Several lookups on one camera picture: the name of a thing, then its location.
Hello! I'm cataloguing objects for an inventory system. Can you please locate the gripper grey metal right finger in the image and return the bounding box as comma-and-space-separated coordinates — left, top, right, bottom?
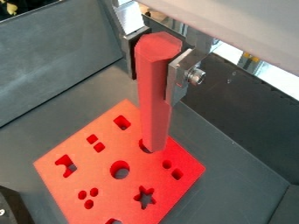
164, 48, 208, 106

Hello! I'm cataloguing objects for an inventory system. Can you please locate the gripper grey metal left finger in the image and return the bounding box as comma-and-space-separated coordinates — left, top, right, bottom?
120, 26, 152, 80

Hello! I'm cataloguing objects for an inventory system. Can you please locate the red hexagonal prism peg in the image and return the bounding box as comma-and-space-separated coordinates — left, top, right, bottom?
135, 31, 183, 152

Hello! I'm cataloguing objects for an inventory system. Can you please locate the black object at corner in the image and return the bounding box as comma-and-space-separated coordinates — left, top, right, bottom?
0, 186, 35, 224

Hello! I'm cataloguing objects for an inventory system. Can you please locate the red shape-sorting board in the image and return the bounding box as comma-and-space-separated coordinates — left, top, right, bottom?
33, 100, 204, 224

